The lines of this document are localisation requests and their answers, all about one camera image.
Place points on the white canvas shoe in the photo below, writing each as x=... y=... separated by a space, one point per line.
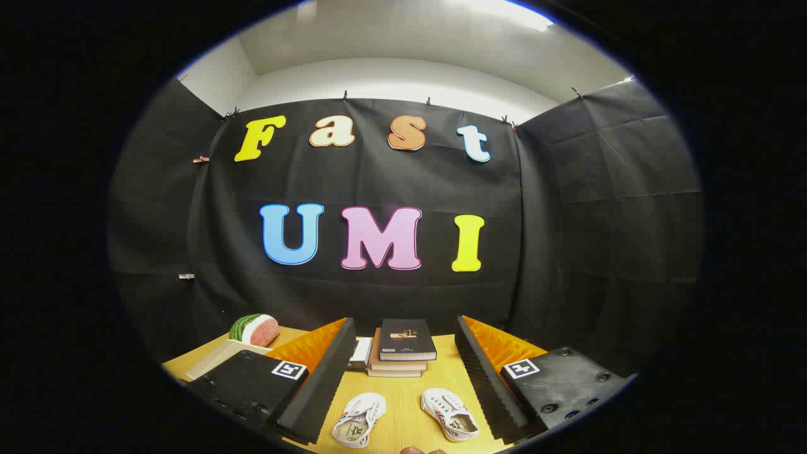
x=358 y=421
x=449 y=414

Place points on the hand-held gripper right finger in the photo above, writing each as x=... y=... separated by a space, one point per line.
x=488 y=378

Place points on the brown cover book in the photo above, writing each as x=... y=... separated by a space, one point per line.
x=394 y=373
x=397 y=365

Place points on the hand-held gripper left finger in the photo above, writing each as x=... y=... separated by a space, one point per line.
x=315 y=391

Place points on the white portrait cover book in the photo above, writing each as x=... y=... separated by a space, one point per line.
x=361 y=353

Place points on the watermelon slice plush toy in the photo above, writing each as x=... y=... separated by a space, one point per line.
x=257 y=330

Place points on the black backdrop cloth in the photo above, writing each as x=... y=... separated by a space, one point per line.
x=567 y=221

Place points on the beige fabric storage box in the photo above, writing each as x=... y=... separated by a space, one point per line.
x=217 y=359

